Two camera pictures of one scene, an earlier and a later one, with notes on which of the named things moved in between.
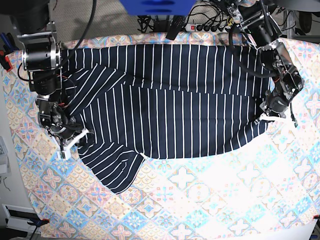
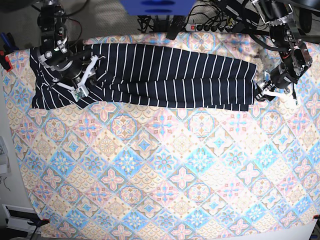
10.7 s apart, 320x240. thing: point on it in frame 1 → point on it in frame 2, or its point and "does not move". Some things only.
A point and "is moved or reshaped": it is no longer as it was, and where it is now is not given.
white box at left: x=5 y=169 does not move
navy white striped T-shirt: x=162 y=101 is moved or reshaped
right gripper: x=275 y=102 → x=280 y=77
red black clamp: x=5 y=61 does not move
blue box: x=158 y=7 does not move
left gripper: x=66 y=129 → x=62 y=61
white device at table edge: x=17 y=217 does not move
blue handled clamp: x=9 y=45 does not move
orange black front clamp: x=39 y=222 does not move
